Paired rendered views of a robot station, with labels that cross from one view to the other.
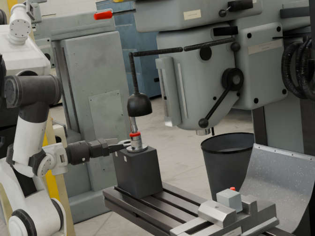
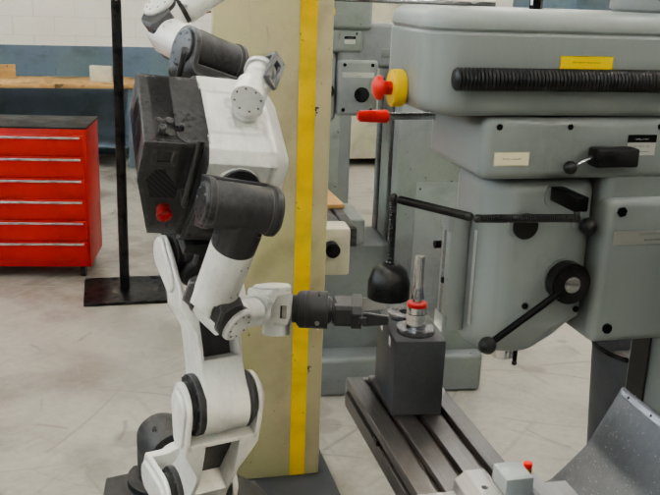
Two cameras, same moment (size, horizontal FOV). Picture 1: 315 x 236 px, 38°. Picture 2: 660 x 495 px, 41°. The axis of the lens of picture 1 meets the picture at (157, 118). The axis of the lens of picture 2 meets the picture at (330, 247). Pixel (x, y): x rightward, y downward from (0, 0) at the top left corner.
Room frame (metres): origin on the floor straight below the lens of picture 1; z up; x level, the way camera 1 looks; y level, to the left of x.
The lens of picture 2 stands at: (-0.08, -0.29, 1.91)
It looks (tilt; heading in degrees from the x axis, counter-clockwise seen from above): 16 degrees down; 17
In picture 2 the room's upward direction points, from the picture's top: 2 degrees clockwise
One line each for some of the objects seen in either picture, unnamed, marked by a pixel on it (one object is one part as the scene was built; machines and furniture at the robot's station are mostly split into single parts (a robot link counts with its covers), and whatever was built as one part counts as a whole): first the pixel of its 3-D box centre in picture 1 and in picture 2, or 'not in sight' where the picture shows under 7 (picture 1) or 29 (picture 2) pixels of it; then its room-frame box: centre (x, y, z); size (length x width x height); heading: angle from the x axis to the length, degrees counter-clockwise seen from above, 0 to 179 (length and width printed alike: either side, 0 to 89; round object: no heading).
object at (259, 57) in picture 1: (241, 64); (611, 250); (1.56, -0.31, 1.47); 0.24 x 0.19 x 0.26; 32
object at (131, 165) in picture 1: (136, 166); (409, 357); (1.90, 0.12, 1.05); 0.22 x 0.12 x 0.20; 25
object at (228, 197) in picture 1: (229, 202); (512, 484); (1.38, -0.19, 1.06); 0.06 x 0.05 x 0.06; 31
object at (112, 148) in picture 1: (116, 148); (375, 320); (1.77, 0.18, 1.19); 0.06 x 0.02 x 0.03; 107
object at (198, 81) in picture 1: (197, 76); (514, 254); (1.46, -0.15, 1.47); 0.21 x 0.19 x 0.32; 32
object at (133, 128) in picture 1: (132, 119); (418, 279); (1.85, 0.10, 1.27); 0.03 x 0.03 x 0.11
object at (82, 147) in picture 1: (91, 150); (336, 310); (1.80, 0.28, 1.18); 0.13 x 0.12 x 0.10; 17
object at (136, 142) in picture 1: (136, 141); (415, 316); (1.85, 0.10, 1.18); 0.05 x 0.05 x 0.05
